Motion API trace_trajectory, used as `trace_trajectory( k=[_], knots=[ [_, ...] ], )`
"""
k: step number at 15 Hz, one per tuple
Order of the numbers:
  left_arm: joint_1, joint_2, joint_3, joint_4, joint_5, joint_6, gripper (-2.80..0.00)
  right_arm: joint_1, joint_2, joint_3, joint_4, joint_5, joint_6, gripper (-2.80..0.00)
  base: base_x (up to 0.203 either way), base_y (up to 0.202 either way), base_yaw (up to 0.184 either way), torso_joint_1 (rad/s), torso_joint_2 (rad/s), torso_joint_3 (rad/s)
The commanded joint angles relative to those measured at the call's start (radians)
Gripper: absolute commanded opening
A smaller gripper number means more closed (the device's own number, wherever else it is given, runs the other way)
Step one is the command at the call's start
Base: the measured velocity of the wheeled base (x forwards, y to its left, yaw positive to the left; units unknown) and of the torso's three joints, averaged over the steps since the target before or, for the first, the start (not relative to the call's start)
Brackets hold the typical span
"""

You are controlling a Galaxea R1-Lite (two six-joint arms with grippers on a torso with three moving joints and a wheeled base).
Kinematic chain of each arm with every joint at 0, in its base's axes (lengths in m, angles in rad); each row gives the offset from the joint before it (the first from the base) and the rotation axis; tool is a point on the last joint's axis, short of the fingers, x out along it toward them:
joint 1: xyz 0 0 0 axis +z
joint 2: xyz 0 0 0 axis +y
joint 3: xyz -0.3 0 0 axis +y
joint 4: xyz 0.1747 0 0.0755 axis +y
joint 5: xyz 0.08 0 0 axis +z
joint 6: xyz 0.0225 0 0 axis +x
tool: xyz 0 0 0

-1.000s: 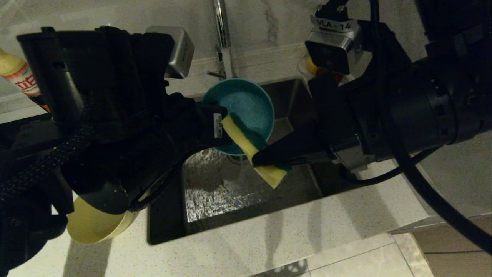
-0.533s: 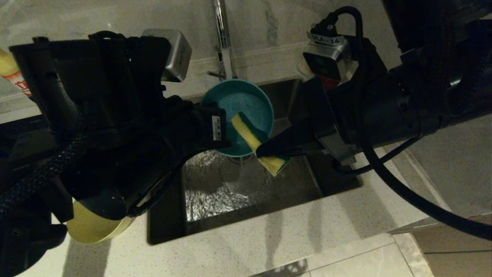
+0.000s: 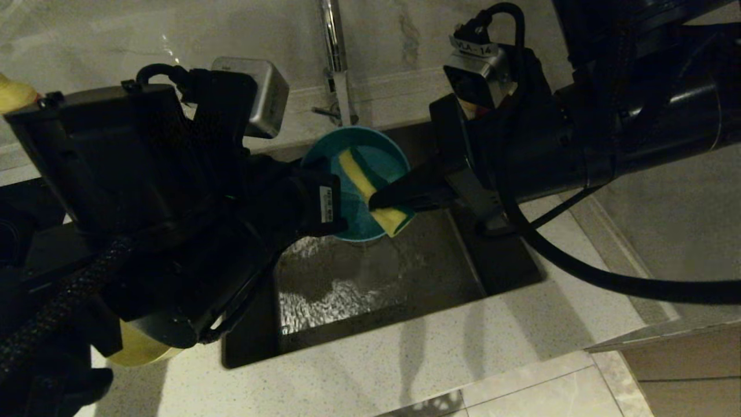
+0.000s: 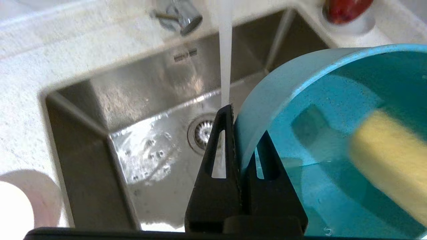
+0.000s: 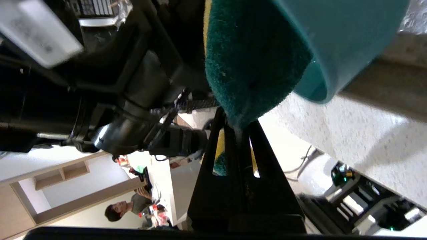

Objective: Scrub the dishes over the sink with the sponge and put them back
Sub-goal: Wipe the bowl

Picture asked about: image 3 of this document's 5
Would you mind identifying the green and yellow sponge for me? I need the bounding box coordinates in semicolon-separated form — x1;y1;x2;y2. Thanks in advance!
338;148;416;238

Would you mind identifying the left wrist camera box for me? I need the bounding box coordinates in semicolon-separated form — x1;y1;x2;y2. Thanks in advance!
211;56;290;140

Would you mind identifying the stainless steel sink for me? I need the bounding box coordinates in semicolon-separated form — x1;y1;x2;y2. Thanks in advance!
222;118;546;370

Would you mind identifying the blue plastic bowl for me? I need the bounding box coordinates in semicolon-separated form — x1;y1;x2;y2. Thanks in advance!
301;126;412;243

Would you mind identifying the orange dish soap bottle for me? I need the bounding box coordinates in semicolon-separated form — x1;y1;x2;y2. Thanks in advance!
0;72;42;115

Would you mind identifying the yellow plastic bowl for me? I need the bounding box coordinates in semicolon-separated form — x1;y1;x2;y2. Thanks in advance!
107;319;187;368

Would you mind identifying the chrome faucet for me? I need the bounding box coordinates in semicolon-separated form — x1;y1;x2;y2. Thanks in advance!
313;0;360;128

